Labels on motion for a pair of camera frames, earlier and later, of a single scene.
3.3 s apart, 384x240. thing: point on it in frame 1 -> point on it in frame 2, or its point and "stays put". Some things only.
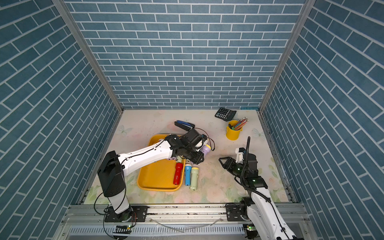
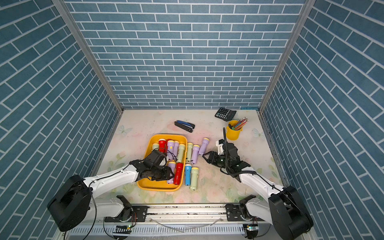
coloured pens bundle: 240,123 stays put
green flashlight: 194,178 stays put
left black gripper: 198,159 -> 166,174
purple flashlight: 206,149 -> 171,164
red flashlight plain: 178,169 stays put
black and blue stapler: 185,125 stays put
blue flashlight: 188,172 stays put
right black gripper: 227,164 -> 212,158
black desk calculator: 225,114 stays put
